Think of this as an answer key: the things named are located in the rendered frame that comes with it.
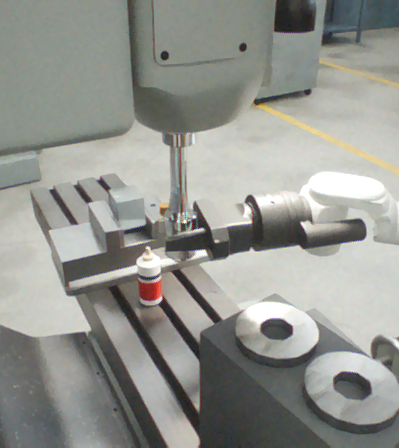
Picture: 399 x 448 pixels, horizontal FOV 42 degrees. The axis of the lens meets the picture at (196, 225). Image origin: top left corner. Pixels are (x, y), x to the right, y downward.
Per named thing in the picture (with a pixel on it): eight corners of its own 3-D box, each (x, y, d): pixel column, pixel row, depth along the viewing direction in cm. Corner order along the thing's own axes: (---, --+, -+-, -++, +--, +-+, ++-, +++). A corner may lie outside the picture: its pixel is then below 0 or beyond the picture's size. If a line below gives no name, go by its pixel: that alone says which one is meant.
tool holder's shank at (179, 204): (169, 208, 76) (167, 135, 70) (191, 208, 75) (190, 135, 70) (167, 218, 73) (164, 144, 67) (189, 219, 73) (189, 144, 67)
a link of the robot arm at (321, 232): (269, 180, 80) (336, 172, 82) (263, 236, 86) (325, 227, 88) (299, 220, 71) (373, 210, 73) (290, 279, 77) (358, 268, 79)
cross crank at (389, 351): (381, 354, 131) (389, 318, 125) (418, 386, 121) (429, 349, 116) (331, 376, 124) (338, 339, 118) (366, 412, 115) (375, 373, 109)
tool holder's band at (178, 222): (165, 211, 77) (165, 205, 76) (196, 212, 77) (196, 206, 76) (161, 227, 73) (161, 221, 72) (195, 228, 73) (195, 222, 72)
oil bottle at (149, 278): (156, 290, 95) (154, 238, 89) (165, 302, 92) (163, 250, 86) (136, 296, 93) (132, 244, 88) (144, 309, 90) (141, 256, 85)
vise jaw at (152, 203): (158, 206, 108) (157, 189, 106) (181, 233, 99) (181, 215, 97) (131, 211, 106) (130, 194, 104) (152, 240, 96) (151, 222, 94)
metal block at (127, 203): (135, 211, 103) (133, 184, 100) (145, 225, 98) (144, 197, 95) (110, 217, 101) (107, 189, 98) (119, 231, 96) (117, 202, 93)
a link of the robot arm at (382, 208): (311, 168, 81) (401, 180, 78) (303, 216, 86) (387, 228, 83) (308, 189, 75) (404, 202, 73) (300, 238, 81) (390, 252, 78)
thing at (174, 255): (166, 242, 80) (165, 211, 77) (196, 243, 79) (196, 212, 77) (163, 259, 76) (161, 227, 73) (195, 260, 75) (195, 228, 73)
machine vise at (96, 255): (206, 221, 117) (207, 177, 112) (238, 253, 105) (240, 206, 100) (50, 256, 104) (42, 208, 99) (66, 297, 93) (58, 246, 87)
